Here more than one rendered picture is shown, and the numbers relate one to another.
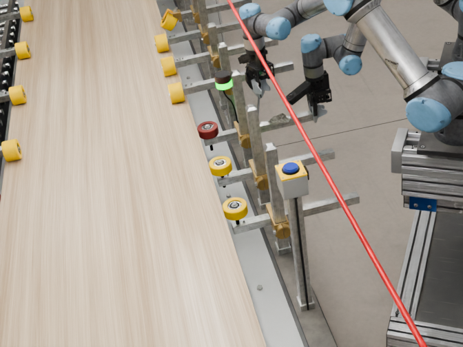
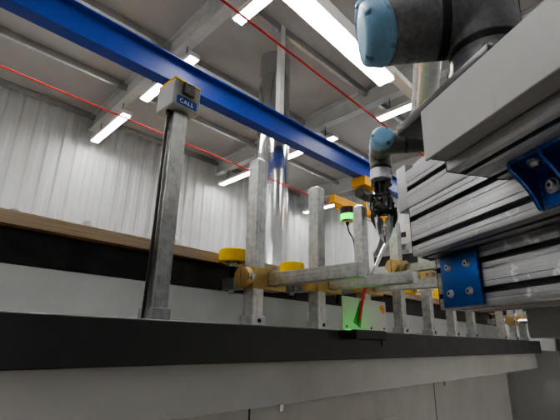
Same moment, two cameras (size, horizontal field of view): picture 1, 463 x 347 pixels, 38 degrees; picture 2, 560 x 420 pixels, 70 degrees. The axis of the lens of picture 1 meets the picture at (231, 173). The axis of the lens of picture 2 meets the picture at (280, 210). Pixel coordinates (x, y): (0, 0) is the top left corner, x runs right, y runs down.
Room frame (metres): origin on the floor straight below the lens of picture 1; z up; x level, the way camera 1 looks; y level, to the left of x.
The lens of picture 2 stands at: (1.07, -0.91, 0.67)
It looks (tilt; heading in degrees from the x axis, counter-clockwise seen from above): 18 degrees up; 49
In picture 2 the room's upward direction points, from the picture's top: 1 degrees clockwise
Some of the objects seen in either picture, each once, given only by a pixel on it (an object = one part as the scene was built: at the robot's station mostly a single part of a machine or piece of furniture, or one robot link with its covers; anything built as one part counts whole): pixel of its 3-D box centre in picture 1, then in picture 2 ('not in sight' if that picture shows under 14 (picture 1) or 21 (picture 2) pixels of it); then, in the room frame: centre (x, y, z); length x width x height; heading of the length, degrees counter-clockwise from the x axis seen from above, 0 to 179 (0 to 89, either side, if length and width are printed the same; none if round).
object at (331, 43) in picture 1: (339, 47); not in sight; (2.22, -0.47, 1.12); 0.11 x 0.11 x 0.08; 3
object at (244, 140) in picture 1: (243, 133); (366, 287); (2.19, -0.07, 0.85); 0.14 x 0.06 x 0.05; 6
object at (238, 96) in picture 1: (243, 127); (362, 272); (2.16, -0.08, 0.89); 0.04 x 0.04 x 0.48; 6
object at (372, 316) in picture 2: not in sight; (365, 315); (2.14, -0.10, 0.75); 0.26 x 0.01 x 0.10; 6
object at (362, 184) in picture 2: not in sight; (364, 193); (6.06, 2.79, 2.95); 0.34 x 0.26 x 0.49; 3
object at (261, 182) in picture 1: (260, 173); (321, 284); (1.94, -0.10, 0.83); 0.14 x 0.06 x 0.05; 6
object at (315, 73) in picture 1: (313, 69); not in sight; (2.24, -0.37, 1.04); 0.08 x 0.08 x 0.05
